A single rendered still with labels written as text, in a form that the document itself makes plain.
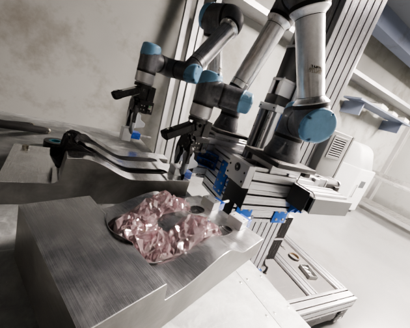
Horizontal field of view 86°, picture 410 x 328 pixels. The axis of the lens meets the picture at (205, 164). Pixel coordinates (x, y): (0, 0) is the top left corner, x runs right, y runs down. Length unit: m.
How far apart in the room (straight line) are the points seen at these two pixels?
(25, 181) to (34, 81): 2.33
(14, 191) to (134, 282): 0.42
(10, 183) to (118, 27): 2.42
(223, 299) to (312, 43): 0.73
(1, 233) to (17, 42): 2.49
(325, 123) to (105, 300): 0.73
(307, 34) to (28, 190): 0.87
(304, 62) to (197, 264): 0.66
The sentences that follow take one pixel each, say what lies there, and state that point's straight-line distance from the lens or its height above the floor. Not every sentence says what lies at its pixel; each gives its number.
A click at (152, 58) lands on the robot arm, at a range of 0.96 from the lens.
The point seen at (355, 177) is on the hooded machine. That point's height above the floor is 0.72.
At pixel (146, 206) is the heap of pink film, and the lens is 0.53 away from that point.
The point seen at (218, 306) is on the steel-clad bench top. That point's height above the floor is 0.80.
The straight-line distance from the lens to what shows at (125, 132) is 0.99.
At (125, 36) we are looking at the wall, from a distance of 2.91.
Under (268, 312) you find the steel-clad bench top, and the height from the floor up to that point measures 0.80.
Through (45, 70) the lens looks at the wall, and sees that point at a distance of 2.92.
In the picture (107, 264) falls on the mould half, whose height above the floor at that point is 0.91.
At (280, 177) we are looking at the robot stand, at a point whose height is 0.97.
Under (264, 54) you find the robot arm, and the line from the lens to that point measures 0.91.
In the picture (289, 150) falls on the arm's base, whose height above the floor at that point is 1.09.
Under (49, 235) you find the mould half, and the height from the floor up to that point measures 0.91.
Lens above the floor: 1.17
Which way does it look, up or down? 16 degrees down
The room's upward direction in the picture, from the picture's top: 19 degrees clockwise
